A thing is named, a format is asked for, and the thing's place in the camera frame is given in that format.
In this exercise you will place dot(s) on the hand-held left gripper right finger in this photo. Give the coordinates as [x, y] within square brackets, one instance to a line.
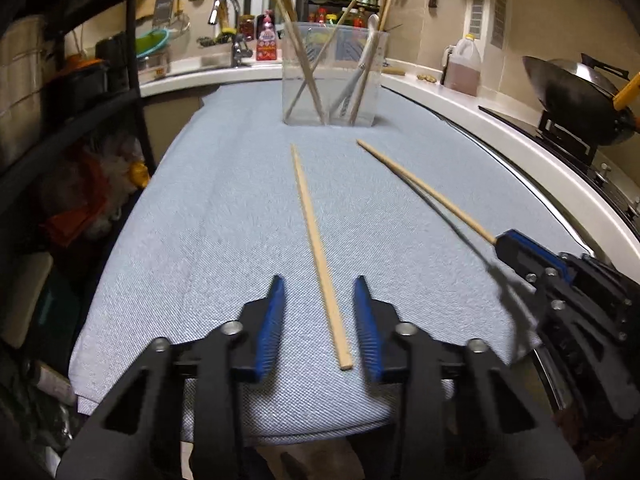
[367, 335]

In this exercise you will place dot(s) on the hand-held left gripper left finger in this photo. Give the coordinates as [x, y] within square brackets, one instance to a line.
[267, 335]

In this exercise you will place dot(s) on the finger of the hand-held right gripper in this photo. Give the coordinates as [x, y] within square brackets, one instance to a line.
[540, 249]
[520, 260]

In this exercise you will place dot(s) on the clear plastic utensil container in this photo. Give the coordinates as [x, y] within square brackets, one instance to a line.
[335, 40]

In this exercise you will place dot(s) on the black gas stove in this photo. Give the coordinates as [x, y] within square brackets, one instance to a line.
[605, 180]

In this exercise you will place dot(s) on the grey-blue table cloth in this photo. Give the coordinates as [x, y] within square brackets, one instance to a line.
[200, 235]

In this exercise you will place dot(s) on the steel wok lid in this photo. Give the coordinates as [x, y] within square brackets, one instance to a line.
[585, 72]

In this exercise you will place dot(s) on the cooking oil jug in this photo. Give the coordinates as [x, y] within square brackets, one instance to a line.
[462, 75]

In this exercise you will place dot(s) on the ginger root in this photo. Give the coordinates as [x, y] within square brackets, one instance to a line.
[426, 78]

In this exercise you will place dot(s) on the colourful plastic bags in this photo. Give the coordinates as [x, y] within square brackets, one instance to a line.
[95, 195]

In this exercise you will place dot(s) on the beige board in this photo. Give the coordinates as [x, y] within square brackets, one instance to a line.
[25, 300]

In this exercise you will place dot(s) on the steel sink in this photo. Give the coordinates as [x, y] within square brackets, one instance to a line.
[210, 62]

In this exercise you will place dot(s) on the white plastic spoon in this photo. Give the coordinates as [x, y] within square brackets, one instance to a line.
[372, 22]

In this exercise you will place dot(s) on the chrome faucet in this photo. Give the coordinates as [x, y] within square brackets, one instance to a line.
[240, 50]

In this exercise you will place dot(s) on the red label bottle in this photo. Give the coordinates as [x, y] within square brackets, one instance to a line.
[266, 40]

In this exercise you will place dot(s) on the steel basin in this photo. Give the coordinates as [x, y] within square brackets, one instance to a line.
[150, 64]

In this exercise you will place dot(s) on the dark red jar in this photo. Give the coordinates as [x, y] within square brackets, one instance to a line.
[246, 27]

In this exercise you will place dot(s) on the black pot with orange lid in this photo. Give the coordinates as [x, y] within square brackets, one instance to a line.
[82, 82]

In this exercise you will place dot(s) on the row of condiment bottles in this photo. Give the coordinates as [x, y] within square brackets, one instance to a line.
[322, 15]

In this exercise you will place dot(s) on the green plastic basin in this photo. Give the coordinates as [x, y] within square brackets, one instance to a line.
[150, 42]

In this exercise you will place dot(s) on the black shelving rack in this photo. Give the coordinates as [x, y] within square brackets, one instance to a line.
[134, 35]

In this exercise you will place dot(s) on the black spice rack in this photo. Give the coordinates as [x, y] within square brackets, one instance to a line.
[306, 5]

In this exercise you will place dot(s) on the metal grater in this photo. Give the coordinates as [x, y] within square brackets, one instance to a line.
[162, 10]

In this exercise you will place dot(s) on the large steel pot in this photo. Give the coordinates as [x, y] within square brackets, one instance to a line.
[20, 90]

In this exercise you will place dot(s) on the wall vent grille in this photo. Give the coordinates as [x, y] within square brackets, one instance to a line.
[500, 17]
[478, 10]

